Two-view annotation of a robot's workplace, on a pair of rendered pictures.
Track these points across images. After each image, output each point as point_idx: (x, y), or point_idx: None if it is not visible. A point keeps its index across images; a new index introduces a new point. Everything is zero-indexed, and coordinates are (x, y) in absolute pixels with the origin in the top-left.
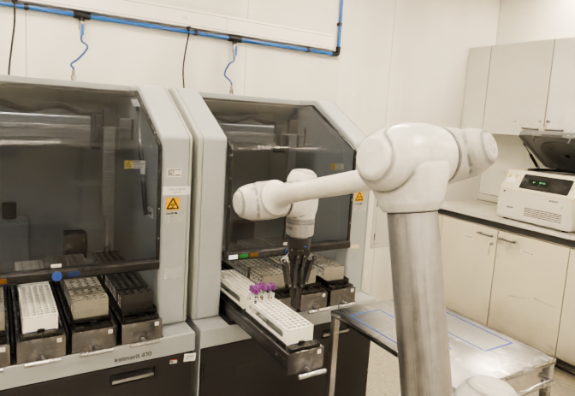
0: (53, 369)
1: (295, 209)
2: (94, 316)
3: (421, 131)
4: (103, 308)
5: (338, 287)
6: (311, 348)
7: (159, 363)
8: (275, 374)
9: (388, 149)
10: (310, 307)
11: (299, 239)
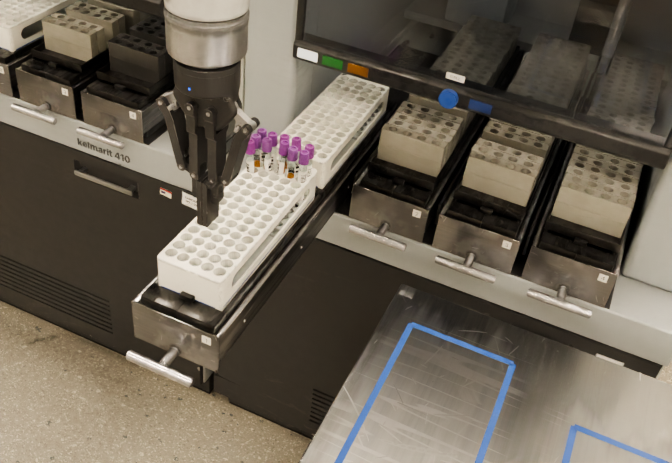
0: (2, 108)
1: None
2: (73, 57)
3: None
4: (85, 50)
5: (560, 250)
6: (190, 322)
7: (143, 184)
8: (361, 328)
9: None
10: (461, 251)
11: (178, 62)
